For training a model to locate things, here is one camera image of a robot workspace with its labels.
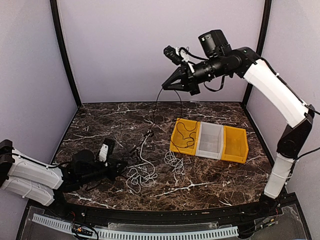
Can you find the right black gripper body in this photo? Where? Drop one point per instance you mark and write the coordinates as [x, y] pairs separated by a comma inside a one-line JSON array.
[[189, 78]]

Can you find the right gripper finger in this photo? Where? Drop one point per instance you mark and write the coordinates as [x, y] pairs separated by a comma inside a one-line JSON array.
[[174, 79], [175, 87]]

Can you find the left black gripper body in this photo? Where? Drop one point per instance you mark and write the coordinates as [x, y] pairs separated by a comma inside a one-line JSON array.
[[111, 175]]

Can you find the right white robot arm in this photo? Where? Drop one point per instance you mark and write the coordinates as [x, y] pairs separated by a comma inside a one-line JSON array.
[[221, 61]]

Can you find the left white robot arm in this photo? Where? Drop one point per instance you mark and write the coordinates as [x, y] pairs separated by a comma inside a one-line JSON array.
[[45, 183]]

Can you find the left yellow plastic bin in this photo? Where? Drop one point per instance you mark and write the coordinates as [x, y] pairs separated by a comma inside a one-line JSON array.
[[184, 137]]

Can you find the yellow plastic bin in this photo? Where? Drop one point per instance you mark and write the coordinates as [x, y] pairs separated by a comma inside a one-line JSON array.
[[184, 137], [235, 145]]

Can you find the white plastic bin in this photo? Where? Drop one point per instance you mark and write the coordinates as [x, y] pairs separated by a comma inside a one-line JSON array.
[[210, 141]]

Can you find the right yellow plastic bin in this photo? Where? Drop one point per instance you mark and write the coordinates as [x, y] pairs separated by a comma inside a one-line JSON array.
[[235, 145]]

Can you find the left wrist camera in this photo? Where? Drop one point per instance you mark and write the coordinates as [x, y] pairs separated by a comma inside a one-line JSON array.
[[105, 151]]

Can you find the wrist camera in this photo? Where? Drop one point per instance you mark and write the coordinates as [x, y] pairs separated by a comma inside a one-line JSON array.
[[179, 55], [105, 151]]

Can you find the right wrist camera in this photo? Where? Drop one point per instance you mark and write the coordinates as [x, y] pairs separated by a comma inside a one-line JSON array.
[[179, 55]]

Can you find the white slotted cable duct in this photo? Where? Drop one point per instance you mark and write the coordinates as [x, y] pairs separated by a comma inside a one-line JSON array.
[[136, 232]]

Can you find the right black frame post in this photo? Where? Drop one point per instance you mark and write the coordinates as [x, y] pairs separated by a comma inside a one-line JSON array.
[[260, 45]]

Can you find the black frame post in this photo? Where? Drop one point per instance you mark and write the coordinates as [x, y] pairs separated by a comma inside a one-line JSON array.
[[63, 52], [260, 45]]

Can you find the left black frame post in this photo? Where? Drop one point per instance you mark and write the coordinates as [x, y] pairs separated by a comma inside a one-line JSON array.
[[63, 52]]

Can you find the black front rail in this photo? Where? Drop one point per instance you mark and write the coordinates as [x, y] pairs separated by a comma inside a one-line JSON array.
[[224, 215]]

